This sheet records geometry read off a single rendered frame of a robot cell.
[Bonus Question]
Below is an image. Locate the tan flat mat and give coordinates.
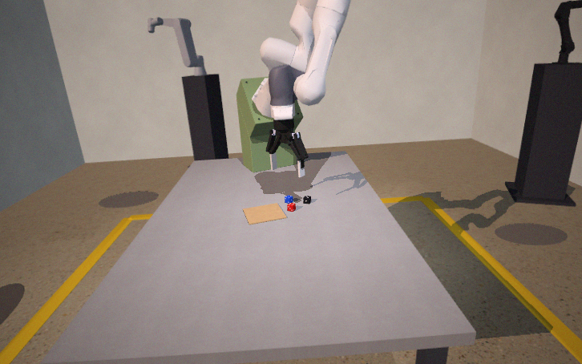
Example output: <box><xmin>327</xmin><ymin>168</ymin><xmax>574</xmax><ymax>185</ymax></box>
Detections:
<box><xmin>243</xmin><ymin>203</ymin><xmax>287</xmax><ymax>224</ymax></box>

